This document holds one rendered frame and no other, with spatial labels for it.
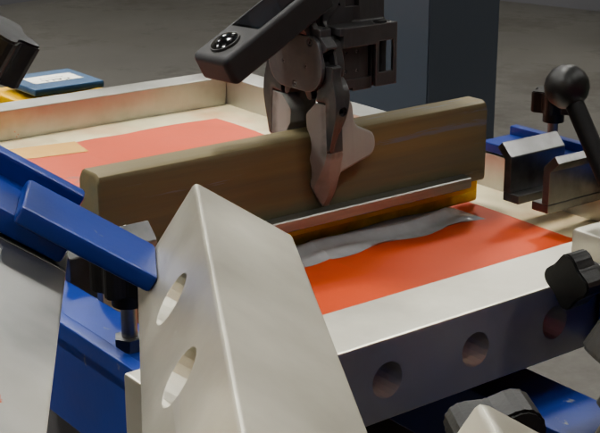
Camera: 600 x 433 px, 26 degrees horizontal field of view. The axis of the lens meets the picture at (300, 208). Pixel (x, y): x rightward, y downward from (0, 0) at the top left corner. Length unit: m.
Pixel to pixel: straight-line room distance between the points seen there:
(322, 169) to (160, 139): 0.44
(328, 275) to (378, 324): 0.32
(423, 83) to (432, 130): 0.58
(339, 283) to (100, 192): 0.21
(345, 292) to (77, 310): 0.24
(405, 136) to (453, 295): 0.39
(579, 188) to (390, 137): 0.18
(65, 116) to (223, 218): 1.01
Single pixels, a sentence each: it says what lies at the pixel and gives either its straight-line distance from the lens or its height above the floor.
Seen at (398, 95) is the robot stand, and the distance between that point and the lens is 1.77.
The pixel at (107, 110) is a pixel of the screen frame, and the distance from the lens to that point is 1.55.
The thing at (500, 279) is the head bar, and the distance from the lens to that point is 0.81.
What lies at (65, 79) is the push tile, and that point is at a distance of 1.74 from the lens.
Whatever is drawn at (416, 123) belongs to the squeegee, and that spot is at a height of 1.05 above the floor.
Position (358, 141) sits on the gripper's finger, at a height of 1.05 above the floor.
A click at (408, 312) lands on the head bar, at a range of 0.75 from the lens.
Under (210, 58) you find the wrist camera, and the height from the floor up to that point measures 1.13.
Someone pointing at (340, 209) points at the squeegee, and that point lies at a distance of 1.10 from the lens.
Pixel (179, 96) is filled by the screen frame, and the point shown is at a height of 0.97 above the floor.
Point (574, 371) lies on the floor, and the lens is 3.23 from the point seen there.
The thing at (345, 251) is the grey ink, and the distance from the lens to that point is 1.10.
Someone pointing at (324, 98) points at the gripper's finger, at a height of 1.09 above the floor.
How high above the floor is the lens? 1.32
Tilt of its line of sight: 18 degrees down
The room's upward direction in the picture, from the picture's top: straight up
